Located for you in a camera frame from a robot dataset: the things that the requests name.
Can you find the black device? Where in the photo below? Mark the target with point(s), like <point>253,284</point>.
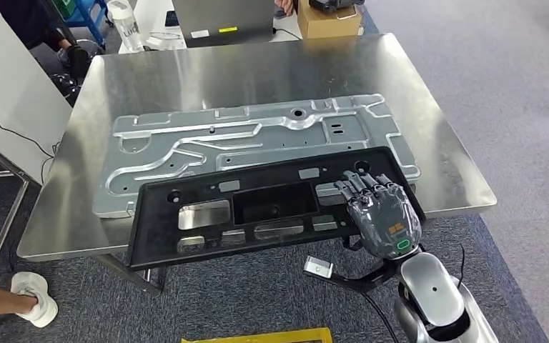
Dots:
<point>336,5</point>

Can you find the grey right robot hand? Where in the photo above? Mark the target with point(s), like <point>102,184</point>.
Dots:
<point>388,222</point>

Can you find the clear plastic water bottle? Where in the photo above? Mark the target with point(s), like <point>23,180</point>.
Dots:
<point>127,28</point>

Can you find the stamped aluminium plate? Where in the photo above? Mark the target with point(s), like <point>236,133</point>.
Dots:
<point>255,142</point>

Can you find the white desk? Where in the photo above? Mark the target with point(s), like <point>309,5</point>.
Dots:
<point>153,14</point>

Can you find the person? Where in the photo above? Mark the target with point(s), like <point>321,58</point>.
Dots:
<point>285,5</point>
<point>9,19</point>

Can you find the grey laptop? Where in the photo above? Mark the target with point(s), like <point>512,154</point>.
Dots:
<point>222,19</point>

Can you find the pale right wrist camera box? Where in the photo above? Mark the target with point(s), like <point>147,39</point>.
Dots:
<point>318,267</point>

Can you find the white side table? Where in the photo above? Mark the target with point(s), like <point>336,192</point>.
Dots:
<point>9,94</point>

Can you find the black plastic panel part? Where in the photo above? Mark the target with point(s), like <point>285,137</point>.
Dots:
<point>161,236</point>

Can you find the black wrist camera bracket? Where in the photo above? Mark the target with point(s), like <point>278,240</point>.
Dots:
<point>359,284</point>

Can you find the cardboard box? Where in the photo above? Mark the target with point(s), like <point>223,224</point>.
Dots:
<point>326,26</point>

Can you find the blue cart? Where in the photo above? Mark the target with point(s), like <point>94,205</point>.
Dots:
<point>87,19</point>

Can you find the yellow floor tape square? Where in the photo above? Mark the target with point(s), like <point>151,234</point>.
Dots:
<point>255,337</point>

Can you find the dark phone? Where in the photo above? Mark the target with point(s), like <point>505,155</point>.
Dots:
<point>171,19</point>

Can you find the white shoe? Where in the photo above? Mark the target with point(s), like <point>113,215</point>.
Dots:
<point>42,310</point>

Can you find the steel workbench table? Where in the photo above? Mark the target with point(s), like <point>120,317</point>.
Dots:
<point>255,71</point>

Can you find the white desk item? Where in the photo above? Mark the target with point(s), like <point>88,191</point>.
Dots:
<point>161,43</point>

